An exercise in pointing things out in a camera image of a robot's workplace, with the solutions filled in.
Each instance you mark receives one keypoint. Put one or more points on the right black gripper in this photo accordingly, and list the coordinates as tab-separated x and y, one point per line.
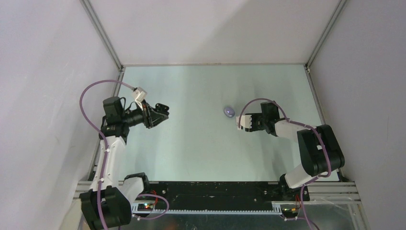
253	116

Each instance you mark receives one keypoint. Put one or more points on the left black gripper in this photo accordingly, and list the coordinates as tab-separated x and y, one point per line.
152	119

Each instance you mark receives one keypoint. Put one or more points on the purple earbud charging case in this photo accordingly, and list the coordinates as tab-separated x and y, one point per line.
229	112

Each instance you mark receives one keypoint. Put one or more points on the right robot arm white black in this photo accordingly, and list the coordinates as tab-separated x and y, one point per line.
320	152

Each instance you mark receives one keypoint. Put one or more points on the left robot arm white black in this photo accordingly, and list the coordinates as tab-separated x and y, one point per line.
106	204

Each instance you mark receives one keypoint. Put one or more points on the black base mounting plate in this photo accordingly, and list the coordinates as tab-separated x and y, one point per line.
220	196

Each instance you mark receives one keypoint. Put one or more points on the left controller board with leds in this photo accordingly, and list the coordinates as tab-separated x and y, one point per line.
144	207

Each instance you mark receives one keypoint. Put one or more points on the controller board with leds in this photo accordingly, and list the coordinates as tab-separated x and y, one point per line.
290	212
144	207

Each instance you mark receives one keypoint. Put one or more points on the right controller board with leds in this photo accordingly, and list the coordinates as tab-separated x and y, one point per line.
290	212

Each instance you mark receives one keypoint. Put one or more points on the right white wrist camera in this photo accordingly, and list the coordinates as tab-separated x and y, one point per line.
245	122

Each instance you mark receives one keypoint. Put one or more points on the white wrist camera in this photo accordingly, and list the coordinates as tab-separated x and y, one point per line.
245	122
139	96

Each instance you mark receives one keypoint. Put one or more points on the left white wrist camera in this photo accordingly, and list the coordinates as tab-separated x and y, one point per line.
139	96

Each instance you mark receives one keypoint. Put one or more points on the grey slotted cable duct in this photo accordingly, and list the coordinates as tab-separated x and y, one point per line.
276	210

